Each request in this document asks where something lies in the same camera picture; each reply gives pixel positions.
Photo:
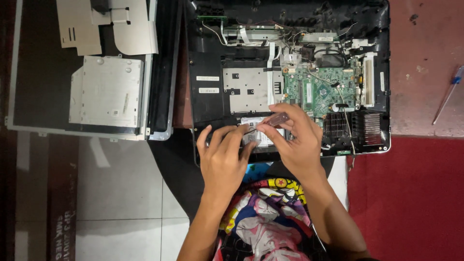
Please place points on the person's right hand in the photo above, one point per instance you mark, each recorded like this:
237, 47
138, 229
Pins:
301, 145

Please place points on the person's left hand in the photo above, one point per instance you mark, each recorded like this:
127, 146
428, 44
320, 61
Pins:
221, 166

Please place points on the silver hard drive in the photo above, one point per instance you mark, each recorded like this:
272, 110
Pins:
263, 139

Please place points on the black trousers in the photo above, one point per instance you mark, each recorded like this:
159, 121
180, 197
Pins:
174, 166

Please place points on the green motherboard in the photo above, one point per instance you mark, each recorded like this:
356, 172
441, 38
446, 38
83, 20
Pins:
322, 90

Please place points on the black computer chassis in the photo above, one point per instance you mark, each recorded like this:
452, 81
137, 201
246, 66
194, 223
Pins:
206, 98

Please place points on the colourful printed shirt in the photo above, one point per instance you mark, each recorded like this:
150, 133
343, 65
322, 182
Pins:
268, 221

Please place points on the silver metal shield plate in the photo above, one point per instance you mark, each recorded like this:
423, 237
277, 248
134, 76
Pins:
250, 89

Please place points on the silver labelled card module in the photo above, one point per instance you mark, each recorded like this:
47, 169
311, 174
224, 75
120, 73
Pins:
319, 37

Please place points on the red carpet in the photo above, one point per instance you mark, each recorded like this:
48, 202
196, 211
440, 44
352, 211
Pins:
409, 203

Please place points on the silver optical drive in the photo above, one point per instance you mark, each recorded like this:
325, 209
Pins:
105, 90

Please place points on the small green circuit board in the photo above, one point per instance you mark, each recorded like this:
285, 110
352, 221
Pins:
212, 18

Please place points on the silver metal cover plate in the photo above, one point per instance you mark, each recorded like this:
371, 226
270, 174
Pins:
134, 32

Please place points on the dark brown lettered board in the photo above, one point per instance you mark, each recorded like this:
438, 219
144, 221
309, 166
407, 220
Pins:
61, 203

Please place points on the black plastic bezel frame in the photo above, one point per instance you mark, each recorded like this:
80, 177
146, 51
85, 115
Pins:
161, 72

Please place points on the display panel with metal frame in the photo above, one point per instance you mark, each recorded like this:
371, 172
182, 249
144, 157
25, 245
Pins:
40, 79

